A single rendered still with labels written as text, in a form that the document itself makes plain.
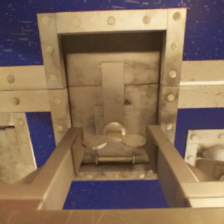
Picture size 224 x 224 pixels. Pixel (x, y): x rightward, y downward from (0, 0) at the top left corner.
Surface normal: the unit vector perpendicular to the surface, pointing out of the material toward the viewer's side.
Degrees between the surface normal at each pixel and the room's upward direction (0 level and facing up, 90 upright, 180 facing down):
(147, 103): 90
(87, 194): 90
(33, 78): 90
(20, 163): 90
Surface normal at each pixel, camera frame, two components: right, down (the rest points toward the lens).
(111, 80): -0.01, 0.30
